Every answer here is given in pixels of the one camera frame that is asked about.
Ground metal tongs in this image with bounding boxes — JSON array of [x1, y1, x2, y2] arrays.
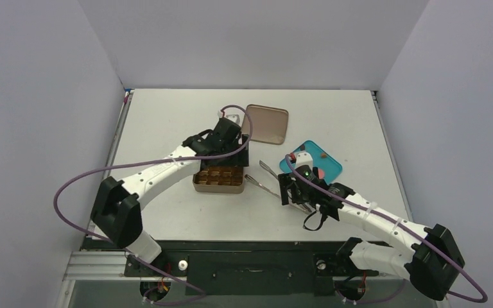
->
[[243, 162, 314, 220]]

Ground gold cookie tin box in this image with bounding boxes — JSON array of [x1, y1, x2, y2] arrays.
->
[[192, 166, 245, 194]]

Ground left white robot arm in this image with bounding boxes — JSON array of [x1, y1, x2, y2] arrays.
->
[[91, 115, 252, 276]]

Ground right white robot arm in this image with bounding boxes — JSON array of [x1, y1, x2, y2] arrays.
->
[[277, 166, 465, 301]]

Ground teal plastic tray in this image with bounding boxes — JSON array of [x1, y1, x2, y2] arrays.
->
[[293, 140, 343, 184]]

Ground brown tin lid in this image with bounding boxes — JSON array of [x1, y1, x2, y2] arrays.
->
[[241, 104, 289, 145]]

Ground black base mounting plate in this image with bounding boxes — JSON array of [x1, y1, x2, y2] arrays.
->
[[80, 240, 404, 297]]

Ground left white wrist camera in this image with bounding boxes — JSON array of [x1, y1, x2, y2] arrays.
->
[[217, 110, 241, 125]]

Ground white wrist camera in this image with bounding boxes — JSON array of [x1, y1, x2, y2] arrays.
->
[[290, 151, 313, 169], [217, 110, 241, 125]]

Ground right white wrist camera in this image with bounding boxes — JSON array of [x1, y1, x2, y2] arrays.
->
[[290, 151, 313, 169]]

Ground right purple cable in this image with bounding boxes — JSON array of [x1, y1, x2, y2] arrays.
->
[[284, 153, 489, 304]]

